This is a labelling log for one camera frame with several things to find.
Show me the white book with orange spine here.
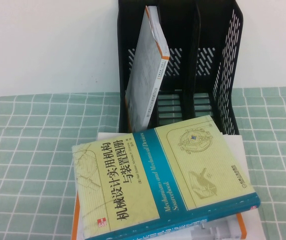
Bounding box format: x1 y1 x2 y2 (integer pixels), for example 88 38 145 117
124 4 171 132

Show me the yellow teal hardcover book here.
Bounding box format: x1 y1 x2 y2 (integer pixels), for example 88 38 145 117
71 114 261 240

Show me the plain white book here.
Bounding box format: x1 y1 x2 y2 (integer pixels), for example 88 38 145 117
76 131 267 240

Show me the white orange ROS book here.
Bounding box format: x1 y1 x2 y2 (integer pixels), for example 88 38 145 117
71 194 248 240

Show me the green checked tablecloth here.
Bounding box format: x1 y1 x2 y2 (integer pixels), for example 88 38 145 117
0 86 286 240

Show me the black mesh book holder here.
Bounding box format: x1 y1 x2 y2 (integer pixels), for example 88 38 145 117
117 0 245 136

